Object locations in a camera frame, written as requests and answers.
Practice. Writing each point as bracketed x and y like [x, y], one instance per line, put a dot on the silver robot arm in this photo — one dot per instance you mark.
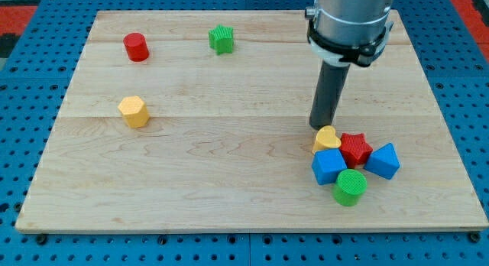
[344, 32]

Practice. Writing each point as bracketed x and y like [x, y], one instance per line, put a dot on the yellow heart block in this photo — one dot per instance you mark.
[325, 139]

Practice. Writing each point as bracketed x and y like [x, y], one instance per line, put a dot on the green star block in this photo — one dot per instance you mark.
[221, 39]

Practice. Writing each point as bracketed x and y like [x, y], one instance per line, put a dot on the red star block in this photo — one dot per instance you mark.
[355, 149]

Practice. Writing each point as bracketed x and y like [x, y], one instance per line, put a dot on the wooden board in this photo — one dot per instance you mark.
[228, 146]

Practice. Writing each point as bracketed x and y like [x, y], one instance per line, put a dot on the blue cube block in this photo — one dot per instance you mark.
[327, 164]

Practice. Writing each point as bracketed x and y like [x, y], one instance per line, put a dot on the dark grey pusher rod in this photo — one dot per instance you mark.
[328, 92]

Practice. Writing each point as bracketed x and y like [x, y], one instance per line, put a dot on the yellow hexagon block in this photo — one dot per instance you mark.
[134, 111]

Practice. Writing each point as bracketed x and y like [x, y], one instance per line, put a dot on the green cylinder block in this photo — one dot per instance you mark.
[349, 187]

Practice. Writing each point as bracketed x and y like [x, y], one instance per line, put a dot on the red cylinder block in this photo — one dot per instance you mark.
[136, 47]

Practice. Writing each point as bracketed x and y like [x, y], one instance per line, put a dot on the blue triangle block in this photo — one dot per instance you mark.
[383, 162]

